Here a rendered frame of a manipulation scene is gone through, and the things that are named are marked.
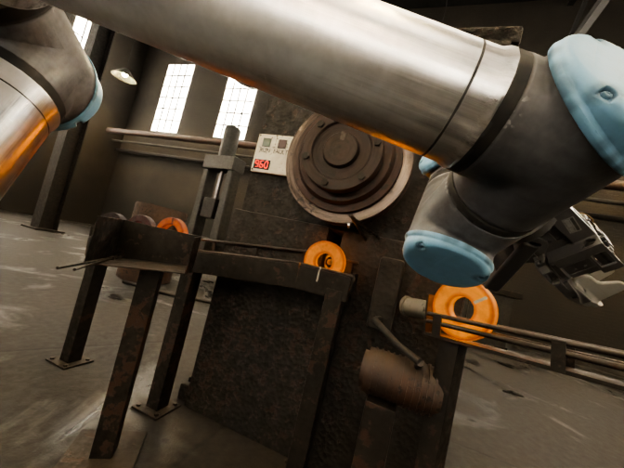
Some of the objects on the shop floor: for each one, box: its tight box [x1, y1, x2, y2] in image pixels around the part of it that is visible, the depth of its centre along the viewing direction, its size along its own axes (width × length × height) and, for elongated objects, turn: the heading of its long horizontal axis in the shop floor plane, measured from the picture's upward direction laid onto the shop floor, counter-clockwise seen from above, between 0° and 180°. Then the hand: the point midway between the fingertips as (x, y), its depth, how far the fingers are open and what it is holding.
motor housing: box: [351, 346, 444, 468], centre depth 78 cm, size 13×22×54 cm, turn 145°
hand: (589, 300), depth 46 cm, fingers closed
